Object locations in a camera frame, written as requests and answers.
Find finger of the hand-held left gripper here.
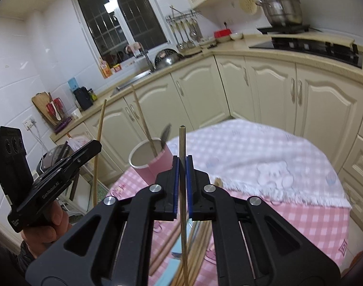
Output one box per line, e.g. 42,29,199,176
66,139,102,171

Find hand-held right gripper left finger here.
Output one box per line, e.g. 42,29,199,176
25,156,179,286

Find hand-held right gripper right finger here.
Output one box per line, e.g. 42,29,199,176
187,156,341,286

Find pink utensil cup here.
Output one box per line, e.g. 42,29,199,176
129,138,174,187

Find dark metal spoon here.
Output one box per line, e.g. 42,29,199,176
160,123,172,150

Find dark wooden chopstick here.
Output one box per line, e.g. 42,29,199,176
152,229,182,277
150,220,182,276

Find teal utensil handle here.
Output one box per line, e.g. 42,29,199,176
169,243,183,286

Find person's left forearm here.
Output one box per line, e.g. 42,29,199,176
9,241,40,277

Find person's left hand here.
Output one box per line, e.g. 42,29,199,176
20,202,72,260

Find plastic bag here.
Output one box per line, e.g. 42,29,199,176
68,135,90,153

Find grey countertop appliance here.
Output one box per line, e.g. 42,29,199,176
35,144,72,174

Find white floor rack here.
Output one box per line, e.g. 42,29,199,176
59,170,94,215

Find purple knife rack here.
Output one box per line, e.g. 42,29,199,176
47,97,73,133

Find black kettle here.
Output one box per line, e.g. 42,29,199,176
73,86,94,111

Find white bear towel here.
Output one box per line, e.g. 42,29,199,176
166,119,353,209

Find wooden cutting board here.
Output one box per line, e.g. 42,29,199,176
31,91,56,126

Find orange snack packet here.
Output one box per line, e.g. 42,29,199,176
98,59,112,79

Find steel sink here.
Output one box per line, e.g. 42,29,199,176
117,70,153,92

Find pink checked tablecloth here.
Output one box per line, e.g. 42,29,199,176
105,161,351,286

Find kitchen faucet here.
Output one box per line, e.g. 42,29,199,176
140,48,154,72

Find pink windowsill ornament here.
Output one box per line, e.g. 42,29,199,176
125,43,142,57

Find cream kitchen cabinets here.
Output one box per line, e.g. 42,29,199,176
50,53,363,246

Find kitchen window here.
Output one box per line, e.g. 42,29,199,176
76,0,170,66

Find black induction cooker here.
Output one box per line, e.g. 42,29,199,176
257,24,312,35

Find black gas stove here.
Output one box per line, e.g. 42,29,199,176
249,36,363,68

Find round yellow woven mat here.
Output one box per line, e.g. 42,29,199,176
239,0,258,14

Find steel stock pot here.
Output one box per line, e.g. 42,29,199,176
255,0,304,27

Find white cable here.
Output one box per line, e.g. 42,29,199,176
29,122,49,157

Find wall socket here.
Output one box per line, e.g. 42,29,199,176
22,116,36,131

